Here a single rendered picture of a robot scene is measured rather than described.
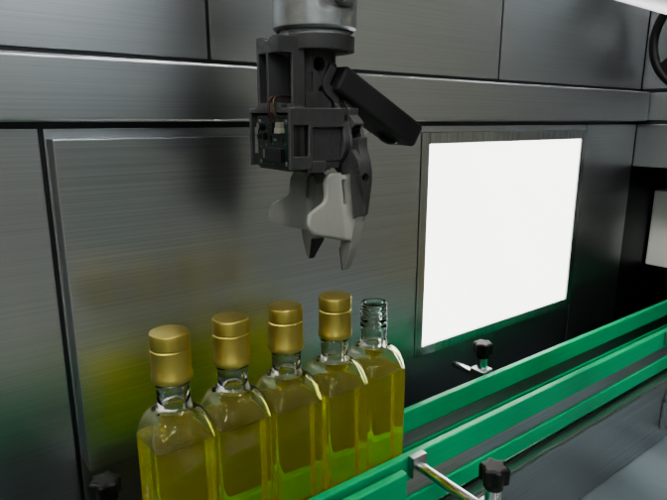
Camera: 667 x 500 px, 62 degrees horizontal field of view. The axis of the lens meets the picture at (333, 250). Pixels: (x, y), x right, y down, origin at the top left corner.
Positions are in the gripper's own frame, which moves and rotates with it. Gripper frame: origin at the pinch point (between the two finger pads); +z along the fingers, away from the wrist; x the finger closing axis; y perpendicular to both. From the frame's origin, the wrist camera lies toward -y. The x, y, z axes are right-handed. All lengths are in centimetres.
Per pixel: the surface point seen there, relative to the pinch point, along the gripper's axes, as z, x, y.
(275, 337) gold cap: 7.5, 0.6, 7.3
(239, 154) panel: -9.0, -12.3, 3.8
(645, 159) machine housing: -4, -13, -93
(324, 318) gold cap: 6.9, 0.5, 1.5
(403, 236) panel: 3.5, -12.3, -21.5
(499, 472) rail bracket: 19.9, 15.8, -8.0
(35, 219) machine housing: -3.5, -15.2, 24.2
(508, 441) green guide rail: 30.0, 3.8, -26.9
